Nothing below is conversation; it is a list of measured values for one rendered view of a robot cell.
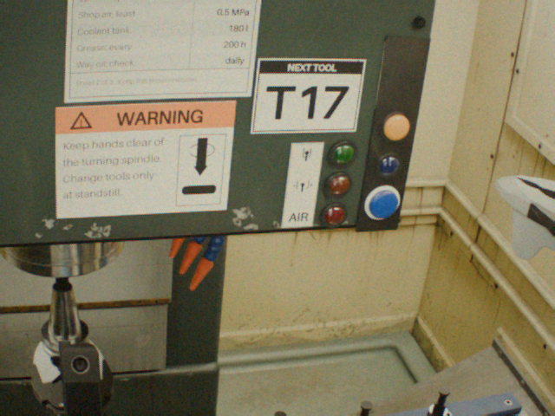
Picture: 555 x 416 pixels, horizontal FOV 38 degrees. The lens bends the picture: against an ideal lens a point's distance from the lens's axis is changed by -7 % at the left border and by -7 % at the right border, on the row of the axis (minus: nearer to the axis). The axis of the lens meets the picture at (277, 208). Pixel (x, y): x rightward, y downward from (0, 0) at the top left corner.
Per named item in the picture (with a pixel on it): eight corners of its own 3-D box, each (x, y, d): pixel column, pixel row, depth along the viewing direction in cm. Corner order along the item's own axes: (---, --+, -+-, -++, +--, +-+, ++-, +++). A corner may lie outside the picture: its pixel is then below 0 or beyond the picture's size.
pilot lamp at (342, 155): (354, 165, 79) (357, 144, 78) (331, 166, 78) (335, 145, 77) (351, 163, 79) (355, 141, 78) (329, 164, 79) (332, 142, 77)
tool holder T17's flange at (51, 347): (89, 331, 109) (88, 316, 107) (89, 360, 103) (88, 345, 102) (43, 331, 107) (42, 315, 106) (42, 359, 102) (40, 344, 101)
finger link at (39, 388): (23, 373, 101) (46, 419, 95) (22, 365, 101) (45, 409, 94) (56, 367, 104) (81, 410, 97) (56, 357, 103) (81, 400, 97)
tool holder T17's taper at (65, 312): (81, 320, 107) (80, 276, 103) (81, 341, 103) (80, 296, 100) (48, 319, 106) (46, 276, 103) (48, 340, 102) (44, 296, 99)
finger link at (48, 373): (25, 373, 108) (47, 418, 101) (21, 340, 105) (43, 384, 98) (46, 369, 109) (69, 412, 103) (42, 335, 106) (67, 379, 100)
